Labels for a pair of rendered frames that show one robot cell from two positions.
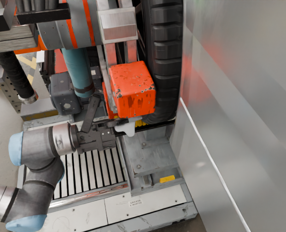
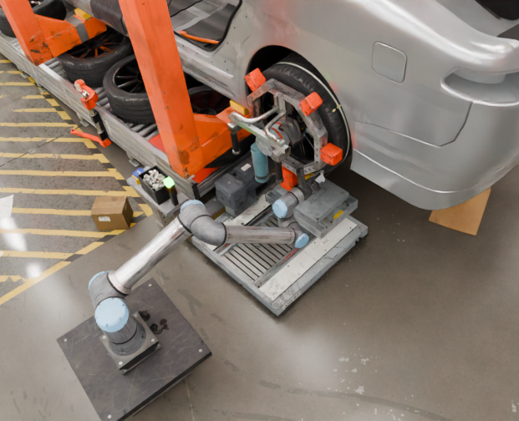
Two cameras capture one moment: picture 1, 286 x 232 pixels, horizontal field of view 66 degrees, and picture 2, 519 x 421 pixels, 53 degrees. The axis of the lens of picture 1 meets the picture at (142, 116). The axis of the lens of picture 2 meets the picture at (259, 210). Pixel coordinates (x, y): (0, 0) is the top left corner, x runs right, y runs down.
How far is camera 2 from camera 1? 236 cm
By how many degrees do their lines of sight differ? 15
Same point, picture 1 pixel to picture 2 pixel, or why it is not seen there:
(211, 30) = (360, 131)
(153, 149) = (318, 200)
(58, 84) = (228, 185)
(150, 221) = (342, 246)
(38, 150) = (292, 203)
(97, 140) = (312, 189)
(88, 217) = (302, 264)
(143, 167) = (320, 212)
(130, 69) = (328, 147)
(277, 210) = (386, 157)
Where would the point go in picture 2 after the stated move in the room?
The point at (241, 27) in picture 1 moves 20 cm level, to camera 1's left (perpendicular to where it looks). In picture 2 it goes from (368, 131) to (333, 147)
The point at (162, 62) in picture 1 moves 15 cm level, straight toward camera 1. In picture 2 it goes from (339, 140) to (353, 158)
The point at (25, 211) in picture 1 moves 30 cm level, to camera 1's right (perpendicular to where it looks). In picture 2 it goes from (300, 232) to (348, 209)
